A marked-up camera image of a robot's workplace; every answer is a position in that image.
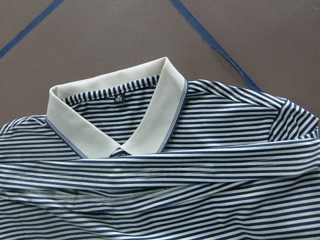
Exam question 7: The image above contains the blue white striped polo shirt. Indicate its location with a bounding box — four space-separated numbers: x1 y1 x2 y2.
0 57 320 240

